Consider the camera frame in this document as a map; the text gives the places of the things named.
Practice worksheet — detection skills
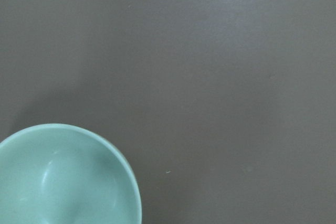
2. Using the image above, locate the green bowl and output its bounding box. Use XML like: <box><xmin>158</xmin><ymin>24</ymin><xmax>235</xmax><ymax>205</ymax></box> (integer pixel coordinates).
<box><xmin>1</xmin><ymin>124</ymin><xmax>142</xmax><ymax>223</ymax></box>

